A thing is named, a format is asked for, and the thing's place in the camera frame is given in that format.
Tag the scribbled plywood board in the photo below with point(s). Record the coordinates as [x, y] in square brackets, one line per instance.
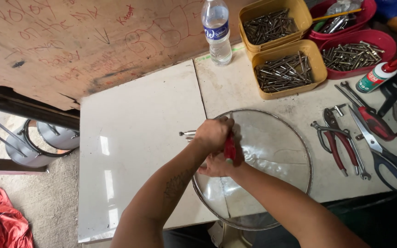
[64, 44]

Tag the red plastic sheet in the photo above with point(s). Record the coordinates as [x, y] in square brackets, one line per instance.
[10, 224]

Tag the white glue bottle red nozzle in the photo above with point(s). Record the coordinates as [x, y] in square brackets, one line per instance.
[374, 77]

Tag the steel pot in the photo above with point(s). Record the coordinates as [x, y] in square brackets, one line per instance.
[59, 137]
[22, 151]

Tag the pile of steel nails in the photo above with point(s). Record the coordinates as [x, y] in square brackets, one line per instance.
[284, 73]
[270, 26]

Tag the person's right fingers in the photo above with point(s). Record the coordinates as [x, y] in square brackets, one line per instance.
[210, 167]

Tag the dark wooden beam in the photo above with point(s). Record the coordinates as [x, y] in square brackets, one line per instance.
[29, 106]

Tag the heap of metal tools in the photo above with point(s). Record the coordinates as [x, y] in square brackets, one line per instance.
[336, 24]

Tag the small metal fitting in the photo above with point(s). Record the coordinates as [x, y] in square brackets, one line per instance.
[338, 109]

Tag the yellow plastic tub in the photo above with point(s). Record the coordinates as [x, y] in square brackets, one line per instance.
[319, 65]
[298, 13]

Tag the pile of metal bolts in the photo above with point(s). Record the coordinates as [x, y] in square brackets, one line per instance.
[352, 57]

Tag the clear plastic water bottle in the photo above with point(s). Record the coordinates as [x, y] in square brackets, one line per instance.
[216, 34]

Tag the person's left hand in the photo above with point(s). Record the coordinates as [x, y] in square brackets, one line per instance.
[212, 134]

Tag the thin steel open wrench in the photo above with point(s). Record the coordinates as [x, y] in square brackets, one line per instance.
[355, 96]

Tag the steel combination wrench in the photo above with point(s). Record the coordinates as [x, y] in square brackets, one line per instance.
[358, 162]

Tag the red plastic bowl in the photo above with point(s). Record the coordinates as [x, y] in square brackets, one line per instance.
[388, 43]
[367, 13]

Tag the person's left fingers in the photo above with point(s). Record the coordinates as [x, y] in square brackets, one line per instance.
[226, 125]

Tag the person's right hand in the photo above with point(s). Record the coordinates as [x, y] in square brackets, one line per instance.
[219, 167]

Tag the clear plastic bag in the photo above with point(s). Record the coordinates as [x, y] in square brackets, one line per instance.
[343, 5]

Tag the wooden plank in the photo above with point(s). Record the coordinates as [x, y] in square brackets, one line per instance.
[9, 166]

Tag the person's dark trousers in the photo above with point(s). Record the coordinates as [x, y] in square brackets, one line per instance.
[188, 237]

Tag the beige plastic stool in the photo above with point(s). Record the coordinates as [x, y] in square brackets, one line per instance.
[231, 237]

